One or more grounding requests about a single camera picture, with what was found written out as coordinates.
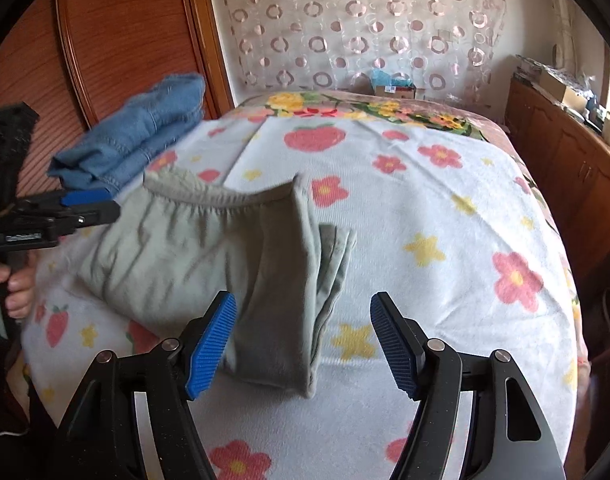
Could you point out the white floral blanket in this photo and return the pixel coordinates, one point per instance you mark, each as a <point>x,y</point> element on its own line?
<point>435,220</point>

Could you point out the wooden headboard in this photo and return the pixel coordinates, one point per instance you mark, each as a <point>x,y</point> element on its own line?
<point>125,35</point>

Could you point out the circle-patterned sheer curtain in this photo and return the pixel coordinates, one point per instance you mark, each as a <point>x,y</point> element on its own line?
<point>355,15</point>

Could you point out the small cardboard box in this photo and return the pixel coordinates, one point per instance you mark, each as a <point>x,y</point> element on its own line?
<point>402,91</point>

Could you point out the blue denim jeans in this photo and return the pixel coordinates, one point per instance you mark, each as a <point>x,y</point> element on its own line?
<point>135,130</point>

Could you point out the stack of flat boxes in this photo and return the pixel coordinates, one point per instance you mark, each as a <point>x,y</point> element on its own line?
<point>529,70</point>

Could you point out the grey-green pants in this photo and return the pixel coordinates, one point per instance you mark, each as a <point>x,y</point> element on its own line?
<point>200,260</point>

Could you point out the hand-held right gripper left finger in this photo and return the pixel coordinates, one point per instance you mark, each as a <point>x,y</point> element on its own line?
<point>210,347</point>

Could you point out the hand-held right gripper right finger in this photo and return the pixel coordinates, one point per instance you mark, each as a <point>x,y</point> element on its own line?
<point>392,345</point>

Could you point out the person's left hand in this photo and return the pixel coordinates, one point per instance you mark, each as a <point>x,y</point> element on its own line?
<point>20,295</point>

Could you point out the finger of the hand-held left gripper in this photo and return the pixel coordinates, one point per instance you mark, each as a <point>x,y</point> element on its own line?
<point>85,196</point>
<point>92,212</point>

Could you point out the wooden cabinet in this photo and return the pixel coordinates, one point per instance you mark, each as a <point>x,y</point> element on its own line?
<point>575,175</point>

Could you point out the pink floral bedsheet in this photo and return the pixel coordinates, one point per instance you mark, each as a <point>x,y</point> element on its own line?
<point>425,110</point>

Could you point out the open cardboard box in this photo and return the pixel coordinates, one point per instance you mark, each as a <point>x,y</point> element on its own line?
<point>560,90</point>

